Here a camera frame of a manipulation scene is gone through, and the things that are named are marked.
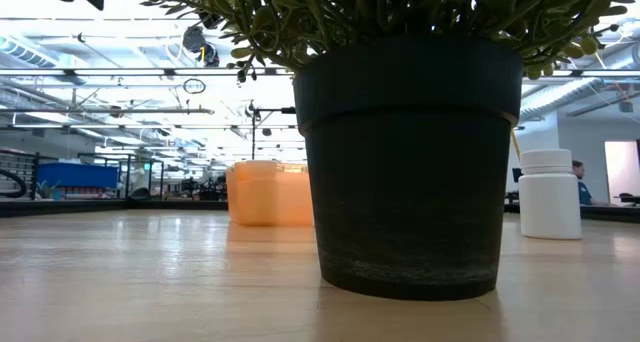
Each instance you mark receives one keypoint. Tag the orange plastic basket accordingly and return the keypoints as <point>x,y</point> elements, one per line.
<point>270,197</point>

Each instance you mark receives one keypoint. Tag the white pill bottle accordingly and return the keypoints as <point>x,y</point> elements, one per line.
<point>549,202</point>

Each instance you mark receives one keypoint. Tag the black hanging ceiling device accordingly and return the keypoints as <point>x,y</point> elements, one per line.
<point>200,44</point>

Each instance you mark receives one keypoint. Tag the black stand pole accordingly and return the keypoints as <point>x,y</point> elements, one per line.
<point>253,137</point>

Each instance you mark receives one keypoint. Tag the green artificial plant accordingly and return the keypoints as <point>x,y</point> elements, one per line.
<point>380,12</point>

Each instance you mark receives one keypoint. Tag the black plant pot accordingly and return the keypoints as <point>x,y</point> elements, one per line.
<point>407,182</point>

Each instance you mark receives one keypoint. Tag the seated person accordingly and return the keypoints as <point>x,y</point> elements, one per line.
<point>582,189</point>

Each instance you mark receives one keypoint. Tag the black table edge frame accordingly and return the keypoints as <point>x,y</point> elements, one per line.
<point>125,205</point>

